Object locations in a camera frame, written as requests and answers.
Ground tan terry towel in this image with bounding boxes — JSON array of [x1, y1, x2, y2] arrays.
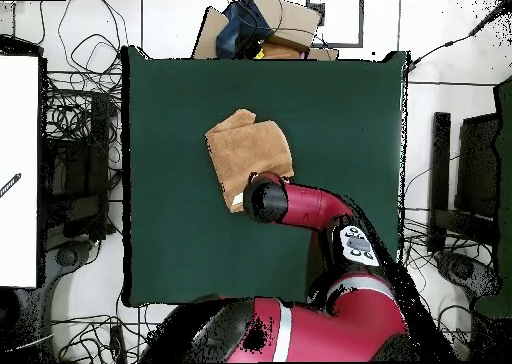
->
[[204, 108, 296, 214]]

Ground dark green table cloth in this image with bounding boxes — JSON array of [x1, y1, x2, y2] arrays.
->
[[120, 45, 410, 309]]

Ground brown folded garment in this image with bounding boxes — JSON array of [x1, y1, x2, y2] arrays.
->
[[258, 39, 310, 60]]

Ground blue jeans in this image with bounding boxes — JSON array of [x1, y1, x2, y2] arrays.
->
[[215, 0, 277, 59]]

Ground brown cardboard box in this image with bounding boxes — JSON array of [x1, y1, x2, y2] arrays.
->
[[191, 0, 340, 61]]

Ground black equipment cart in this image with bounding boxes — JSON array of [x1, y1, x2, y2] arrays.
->
[[41, 91, 121, 241]]

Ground black power strip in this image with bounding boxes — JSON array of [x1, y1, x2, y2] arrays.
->
[[109, 325, 127, 363]]

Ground black label strip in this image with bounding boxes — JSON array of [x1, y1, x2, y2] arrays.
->
[[0, 172, 22, 199]]

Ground black cable bundle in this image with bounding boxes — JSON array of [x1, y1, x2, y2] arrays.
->
[[39, 0, 127, 173], [401, 207, 497, 361], [51, 303, 153, 363]]

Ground black cable with connector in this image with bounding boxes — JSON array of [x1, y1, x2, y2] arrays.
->
[[407, 0, 512, 73]]

